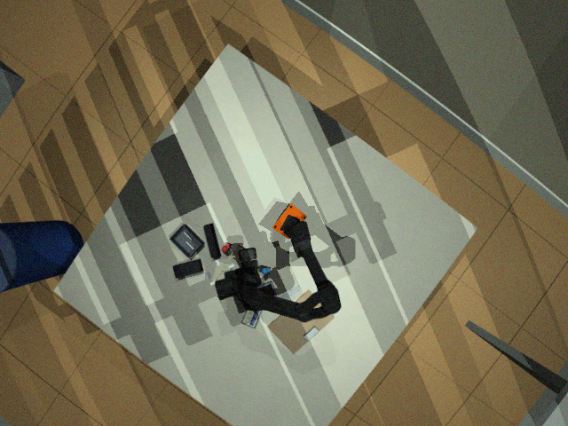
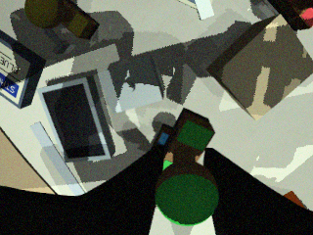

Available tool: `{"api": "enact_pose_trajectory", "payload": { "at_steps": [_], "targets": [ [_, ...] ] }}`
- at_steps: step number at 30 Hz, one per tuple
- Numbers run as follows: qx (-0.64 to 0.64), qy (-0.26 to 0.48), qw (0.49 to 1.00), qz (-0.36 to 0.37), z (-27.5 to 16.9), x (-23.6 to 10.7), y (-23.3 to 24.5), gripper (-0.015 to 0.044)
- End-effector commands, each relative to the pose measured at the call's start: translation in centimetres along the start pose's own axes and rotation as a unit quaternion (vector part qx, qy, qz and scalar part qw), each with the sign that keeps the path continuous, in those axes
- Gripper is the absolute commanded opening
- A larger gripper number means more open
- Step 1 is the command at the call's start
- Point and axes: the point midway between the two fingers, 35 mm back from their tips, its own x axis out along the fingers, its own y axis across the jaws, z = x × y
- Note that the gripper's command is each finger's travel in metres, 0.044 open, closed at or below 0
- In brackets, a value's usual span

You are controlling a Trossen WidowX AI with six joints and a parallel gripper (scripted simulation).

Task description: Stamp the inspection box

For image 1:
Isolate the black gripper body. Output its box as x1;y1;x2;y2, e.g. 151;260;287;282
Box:
238;248;258;276

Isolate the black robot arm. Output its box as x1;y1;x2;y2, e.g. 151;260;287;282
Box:
215;215;341;323

